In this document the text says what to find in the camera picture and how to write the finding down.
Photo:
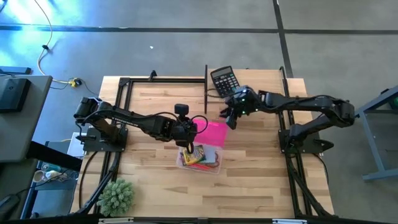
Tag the black desk calculator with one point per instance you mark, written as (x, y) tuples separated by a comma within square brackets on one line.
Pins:
[(224, 81)]

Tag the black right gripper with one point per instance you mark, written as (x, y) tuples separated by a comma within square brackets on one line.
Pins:
[(245, 101)]

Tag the black aluminium rig frame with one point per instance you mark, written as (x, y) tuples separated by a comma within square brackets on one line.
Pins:
[(161, 80)]

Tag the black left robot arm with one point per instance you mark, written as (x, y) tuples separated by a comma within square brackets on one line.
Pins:
[(136, 121)]

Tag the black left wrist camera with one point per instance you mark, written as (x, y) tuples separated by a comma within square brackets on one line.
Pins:
[(181, 111)]

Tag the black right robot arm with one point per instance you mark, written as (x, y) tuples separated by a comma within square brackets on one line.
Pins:
[(311, 104)]

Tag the yellow plug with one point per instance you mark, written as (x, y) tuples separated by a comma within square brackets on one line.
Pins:
[(75, 83)]

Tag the clear plastic pencil box base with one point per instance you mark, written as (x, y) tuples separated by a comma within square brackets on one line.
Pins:
[(217, 170)]

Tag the utility cart with clutter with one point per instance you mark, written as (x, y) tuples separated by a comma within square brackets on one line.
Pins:
[(53, 189)]

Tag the white paper sheet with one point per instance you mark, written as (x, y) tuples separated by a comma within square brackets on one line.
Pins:
[(74, 146)]

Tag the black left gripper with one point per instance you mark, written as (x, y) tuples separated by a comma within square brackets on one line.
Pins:
[(183, 132)]

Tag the pink pencil box lid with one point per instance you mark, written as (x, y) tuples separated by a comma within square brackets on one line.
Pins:
[(214, 133)]

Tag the crayon box green and yellow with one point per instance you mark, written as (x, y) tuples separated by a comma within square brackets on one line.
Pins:
[(194, 157)]

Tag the black flat bar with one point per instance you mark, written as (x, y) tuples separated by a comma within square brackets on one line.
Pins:
[(15, 70)]

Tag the black box device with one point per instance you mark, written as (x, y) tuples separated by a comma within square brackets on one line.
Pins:
[(14, 95)]

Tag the raised wooden shelf black posts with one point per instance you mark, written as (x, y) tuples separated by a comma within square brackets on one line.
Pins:
[(267, 81)]

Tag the grey desk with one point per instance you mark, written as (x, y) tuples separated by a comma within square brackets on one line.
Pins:
[(18, 133)]

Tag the grey-blue metal stand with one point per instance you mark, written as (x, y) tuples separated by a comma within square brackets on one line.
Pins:
[(377, 155)]

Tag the green artificial plant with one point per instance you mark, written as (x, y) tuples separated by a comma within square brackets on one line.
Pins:
[(116, 197)]

